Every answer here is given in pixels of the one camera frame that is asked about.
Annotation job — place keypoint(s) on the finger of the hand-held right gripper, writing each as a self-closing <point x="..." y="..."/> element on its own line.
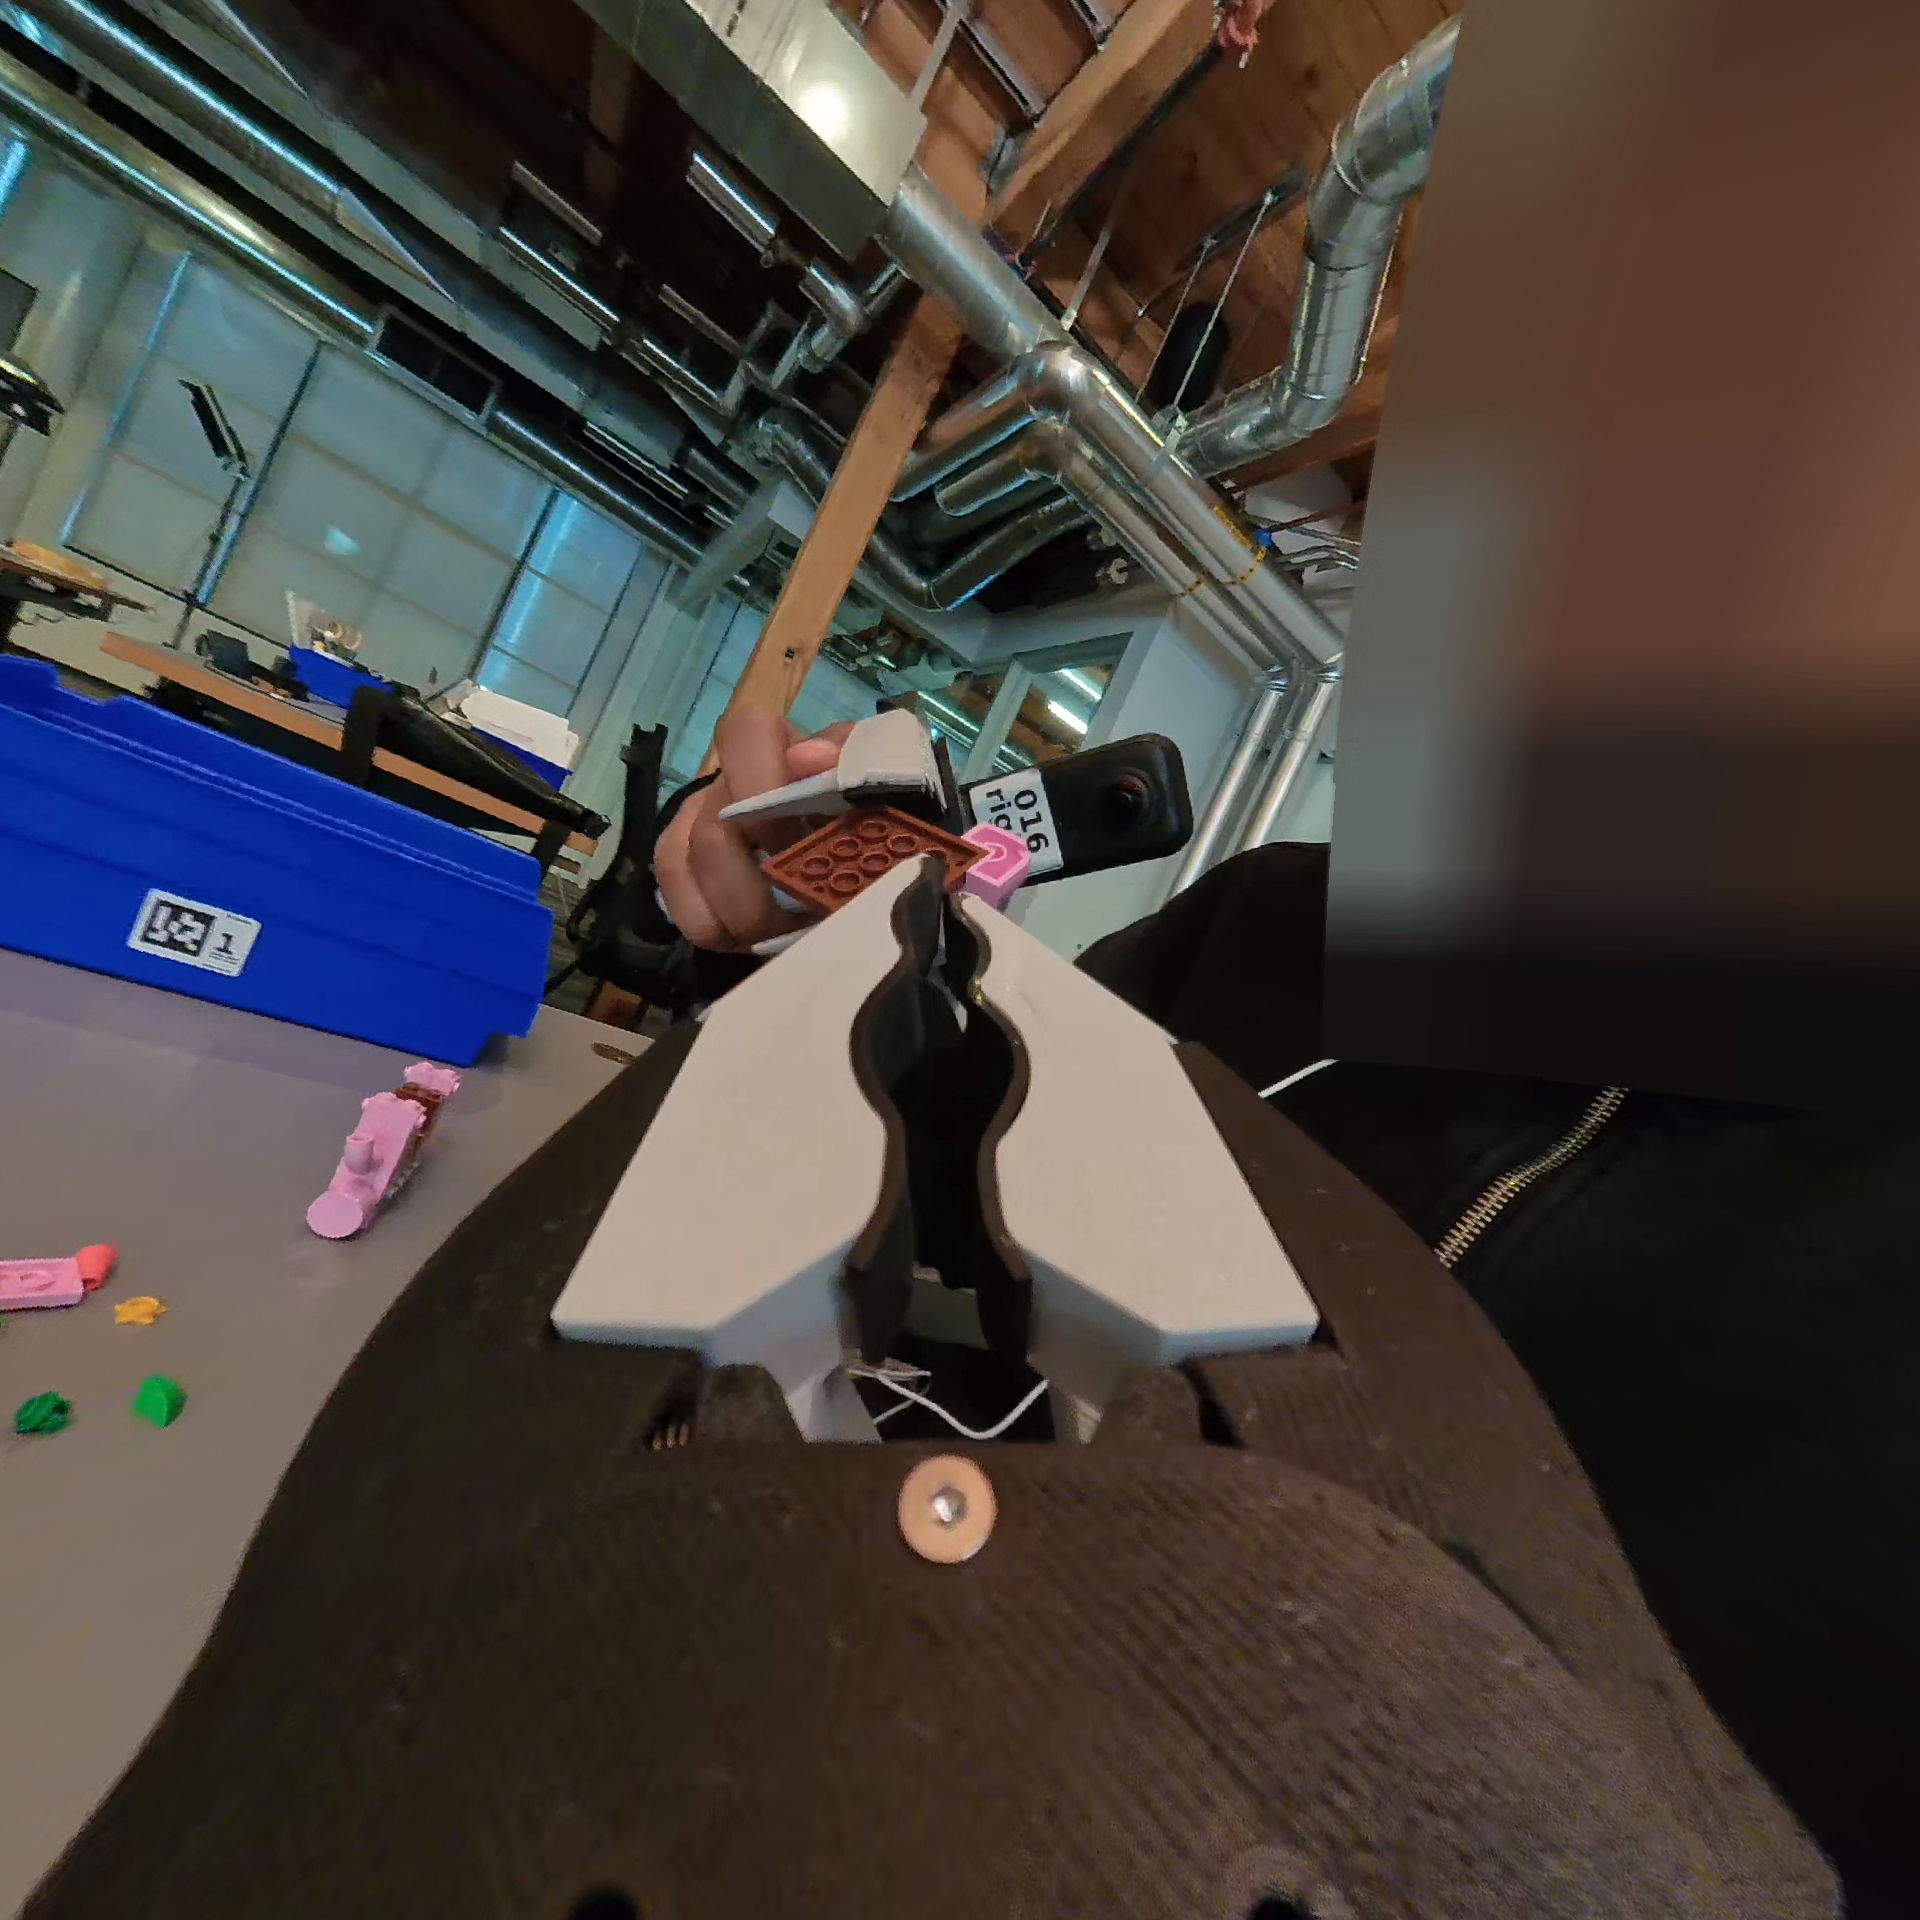
<point x="878" y="758"/>
<point x="792" y="941"/>

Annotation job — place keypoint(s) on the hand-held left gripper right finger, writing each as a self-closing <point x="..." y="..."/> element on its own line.
<point x="1140" y="1185"/>

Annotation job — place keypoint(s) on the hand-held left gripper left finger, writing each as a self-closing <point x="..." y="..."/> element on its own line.
<point x="721" y="1170"/>

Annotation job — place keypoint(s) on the brown toy brick plate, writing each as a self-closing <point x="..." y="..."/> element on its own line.
<point x="861" y="854"/>

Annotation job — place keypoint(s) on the pink toy brick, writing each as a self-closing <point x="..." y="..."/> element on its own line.
<point x="996" y="860"/>

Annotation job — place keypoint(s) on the person's right hand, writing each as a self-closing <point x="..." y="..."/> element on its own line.
<point x="706" y="869"/>

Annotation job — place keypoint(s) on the black office chair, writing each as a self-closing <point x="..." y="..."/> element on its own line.
<point x="637" y="901"/>

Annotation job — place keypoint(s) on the pink toy brick assembly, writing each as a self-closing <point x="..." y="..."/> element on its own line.
<point x="375" y="1154"/>

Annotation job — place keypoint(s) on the white boxes stack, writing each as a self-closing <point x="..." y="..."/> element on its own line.
<point x="518" y="729"/>

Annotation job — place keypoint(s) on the wooden work desk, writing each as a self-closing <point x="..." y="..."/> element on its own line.
<point x="344" y="729"/>

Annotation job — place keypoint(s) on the small blue bin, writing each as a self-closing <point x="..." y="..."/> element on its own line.
<point x="337" y="671"/>

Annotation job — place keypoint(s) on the blue plastic bin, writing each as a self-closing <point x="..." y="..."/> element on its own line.
<point x="256" y="886"/>

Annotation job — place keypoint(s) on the person's black zip jacket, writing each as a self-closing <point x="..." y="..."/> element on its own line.
<point x="1651" y="1425"/>

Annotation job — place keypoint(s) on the small orange toy piece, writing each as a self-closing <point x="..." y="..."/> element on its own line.
<point x="136" y="1312"/>

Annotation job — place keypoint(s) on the small green toy piece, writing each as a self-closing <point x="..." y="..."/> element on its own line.
<point x="41" y="1413"/>
<point x="158" y="1401"/>

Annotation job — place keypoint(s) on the pink and red toy piece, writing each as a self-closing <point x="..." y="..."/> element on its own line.
<point x="45" y="1275"/>

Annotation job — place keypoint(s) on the black stand with panel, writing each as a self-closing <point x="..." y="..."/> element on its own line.
<point x="216" y="450"/>

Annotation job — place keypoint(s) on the red pipe valve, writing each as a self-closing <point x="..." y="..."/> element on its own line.
<point x="1245" y="27"/>

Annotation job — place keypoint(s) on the wooden support post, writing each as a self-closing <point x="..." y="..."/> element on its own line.
<point x="855" y="494"/>

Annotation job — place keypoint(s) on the silver round ventilation duct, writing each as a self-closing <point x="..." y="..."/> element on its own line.
<point x="1110" y="435"/>

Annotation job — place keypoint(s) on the rectangular metal air duct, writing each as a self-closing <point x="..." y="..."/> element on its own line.
<point x="763" y="106"/>

